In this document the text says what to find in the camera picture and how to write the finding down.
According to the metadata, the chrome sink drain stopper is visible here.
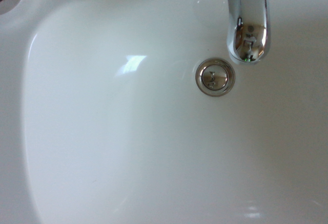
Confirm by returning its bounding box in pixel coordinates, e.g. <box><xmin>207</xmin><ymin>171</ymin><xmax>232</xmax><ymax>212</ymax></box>
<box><xmin>195</xmin><ymin>57</ymin><xmax>236</xmax><ymax>97</ymax></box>

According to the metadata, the chrome faucet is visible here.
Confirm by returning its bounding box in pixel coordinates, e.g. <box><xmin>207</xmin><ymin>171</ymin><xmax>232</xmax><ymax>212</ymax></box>
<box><xmin>176</xmin><ymin>0</ymin><xmax>290</xmax><ymax>67</ymax></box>

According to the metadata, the white ceramic sink basin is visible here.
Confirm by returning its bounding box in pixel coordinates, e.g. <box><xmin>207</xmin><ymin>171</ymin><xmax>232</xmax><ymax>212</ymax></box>
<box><xmin>0</xmin><ymin>0</ymin><xmax>328</xmax><ymax>224</ymax></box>

